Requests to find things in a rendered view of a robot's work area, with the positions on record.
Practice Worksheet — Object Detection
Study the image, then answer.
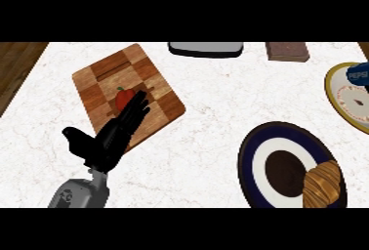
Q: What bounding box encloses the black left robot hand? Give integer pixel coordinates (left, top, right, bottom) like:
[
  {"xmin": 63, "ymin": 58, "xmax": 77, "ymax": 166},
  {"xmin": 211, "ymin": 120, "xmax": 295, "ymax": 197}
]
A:
[{"xmin": 60, "ymin": 90, "xmax": 152, "ymax": 174}]

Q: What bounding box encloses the dark blue rimmed bowl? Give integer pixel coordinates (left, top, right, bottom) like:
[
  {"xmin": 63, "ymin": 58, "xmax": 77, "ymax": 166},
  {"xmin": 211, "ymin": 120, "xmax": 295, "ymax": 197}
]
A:
[{"xmin": 236, "ymin": 121, "xmax": 348, "ymax": 209}]

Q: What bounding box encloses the yellow rimmed white plate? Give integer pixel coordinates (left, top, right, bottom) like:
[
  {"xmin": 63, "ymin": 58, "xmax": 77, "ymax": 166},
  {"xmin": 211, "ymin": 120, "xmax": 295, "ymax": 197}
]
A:
[{"xmin": 323, "ymin": 62, "xmax": 369, "ymax": 135}]

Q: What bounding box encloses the blue can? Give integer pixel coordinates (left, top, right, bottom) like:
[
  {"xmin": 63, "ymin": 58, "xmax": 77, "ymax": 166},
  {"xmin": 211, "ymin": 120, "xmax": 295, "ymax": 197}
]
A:
[{"xmin": 344, "ymin": 62, "xmax": 369, "ymax": 88}]

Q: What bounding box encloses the red bell pepper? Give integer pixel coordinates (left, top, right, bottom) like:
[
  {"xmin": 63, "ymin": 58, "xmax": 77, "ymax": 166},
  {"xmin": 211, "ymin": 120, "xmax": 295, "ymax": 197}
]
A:
[{"xmin": 114, "ymin": 86, "xmax": 137, "ymax": 112}]

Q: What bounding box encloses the checkered wooden cutting board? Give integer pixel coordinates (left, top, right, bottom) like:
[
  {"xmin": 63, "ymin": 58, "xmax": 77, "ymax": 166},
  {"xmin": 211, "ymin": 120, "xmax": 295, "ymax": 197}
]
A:
[{"xmin": 71, "ymin": 43, "xmax": 187, "ymax": 154}]

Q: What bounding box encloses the grey and black appliance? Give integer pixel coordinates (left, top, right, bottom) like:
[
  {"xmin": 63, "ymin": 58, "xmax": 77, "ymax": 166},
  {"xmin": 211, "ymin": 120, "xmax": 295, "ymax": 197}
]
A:
[{"xmin": 167, "ymin": 42, "xmax": 245, "ymax": 60}]

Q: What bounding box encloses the brown croissant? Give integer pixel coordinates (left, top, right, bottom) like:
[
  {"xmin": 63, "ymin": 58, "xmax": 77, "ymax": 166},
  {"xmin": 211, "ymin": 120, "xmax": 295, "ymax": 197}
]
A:
[{"xmin": 301, "ymin": 159, "xmax": 342, "ymax": 209}]

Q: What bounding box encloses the brown rectangular block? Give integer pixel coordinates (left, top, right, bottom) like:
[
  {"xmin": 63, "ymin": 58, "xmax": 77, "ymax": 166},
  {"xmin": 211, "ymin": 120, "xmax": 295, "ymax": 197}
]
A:
[{"xmin": 264, "ymin": 42, "xmax": 311, "ymax": 63}]

